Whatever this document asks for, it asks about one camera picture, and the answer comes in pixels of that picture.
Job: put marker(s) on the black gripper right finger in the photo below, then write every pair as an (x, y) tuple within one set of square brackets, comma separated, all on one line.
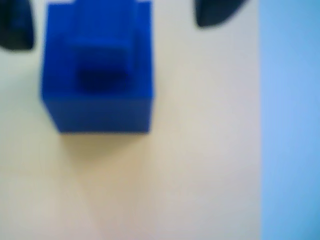
[(212, 11)]

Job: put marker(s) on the tiny blue cube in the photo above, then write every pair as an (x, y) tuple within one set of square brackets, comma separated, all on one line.
[(105, 25)]

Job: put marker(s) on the light blue paper square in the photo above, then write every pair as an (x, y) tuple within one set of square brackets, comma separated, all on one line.
[(290, 125)]

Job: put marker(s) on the small blue cube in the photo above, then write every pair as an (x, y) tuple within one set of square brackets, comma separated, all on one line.
[(100, 115)]

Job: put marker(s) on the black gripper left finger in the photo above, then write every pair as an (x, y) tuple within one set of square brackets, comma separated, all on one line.
[(15, 25)]

